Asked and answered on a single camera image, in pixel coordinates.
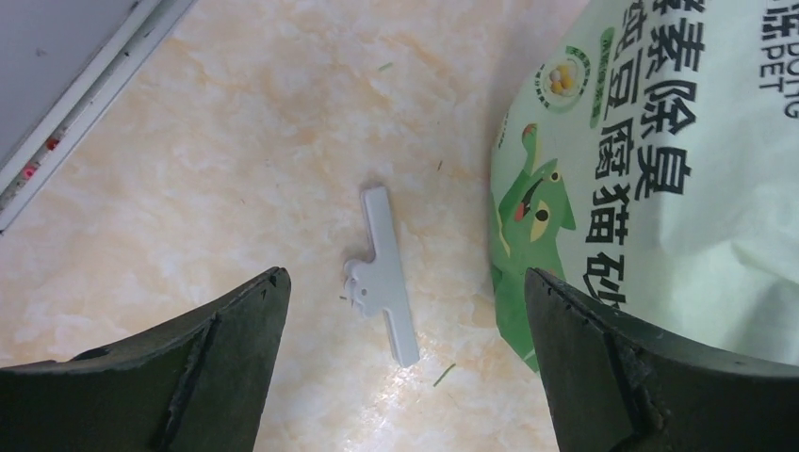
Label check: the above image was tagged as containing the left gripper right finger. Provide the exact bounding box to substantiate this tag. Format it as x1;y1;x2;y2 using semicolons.
525;268;798;451

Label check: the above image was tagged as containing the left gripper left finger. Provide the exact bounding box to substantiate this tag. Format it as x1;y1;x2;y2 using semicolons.
1;267;291;451

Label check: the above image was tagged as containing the white bag clip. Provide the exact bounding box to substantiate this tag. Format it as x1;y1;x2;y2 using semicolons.
344;186;420;368

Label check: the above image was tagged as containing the green cat litter bag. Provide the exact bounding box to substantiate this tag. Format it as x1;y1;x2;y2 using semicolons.
489;1;798;370

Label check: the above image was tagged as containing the aluminium frame rail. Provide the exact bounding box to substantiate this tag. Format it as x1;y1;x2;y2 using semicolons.
1;0;194;230

